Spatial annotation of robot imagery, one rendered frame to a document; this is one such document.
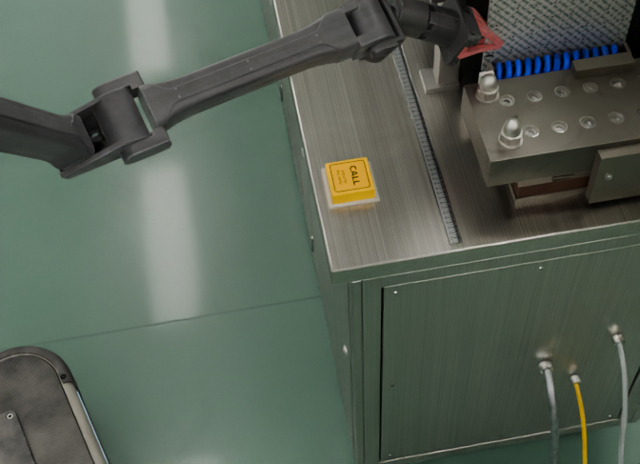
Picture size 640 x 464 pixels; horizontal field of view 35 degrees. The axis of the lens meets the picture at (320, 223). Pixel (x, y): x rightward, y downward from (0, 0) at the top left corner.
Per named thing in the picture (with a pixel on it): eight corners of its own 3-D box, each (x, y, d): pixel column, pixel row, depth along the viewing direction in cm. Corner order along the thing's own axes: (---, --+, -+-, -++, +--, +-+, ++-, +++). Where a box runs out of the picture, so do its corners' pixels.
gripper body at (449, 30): (455, 70, 157) (414, 58, 153) (439, 24, 163) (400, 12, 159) (479, 39, 152) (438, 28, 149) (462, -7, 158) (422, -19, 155)
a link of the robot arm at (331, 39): (124, 157, 135) (90, 85, 137) (124, 169, 141) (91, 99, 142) (406, 42, 146) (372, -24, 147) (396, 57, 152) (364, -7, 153)
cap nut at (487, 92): (472, 89, 161) (474, 69, 157) (495, 85, 161) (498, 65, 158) (478, 106, 159) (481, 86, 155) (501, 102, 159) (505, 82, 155)
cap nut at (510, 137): (494, 132, 156) (498, 112, 152) (518, 129, 156) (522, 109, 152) (501, 151, 153) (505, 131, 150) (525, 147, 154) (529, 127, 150)
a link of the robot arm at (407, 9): (397, 17, 148) (394, -17, 150) (371, 40, 154) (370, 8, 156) (436, 29, 151) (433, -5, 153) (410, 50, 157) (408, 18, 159)
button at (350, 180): (325, 171, 169) (324, 162, 167) (367, 165, 170) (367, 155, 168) (332, 205, 165) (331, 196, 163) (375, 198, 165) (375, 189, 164)
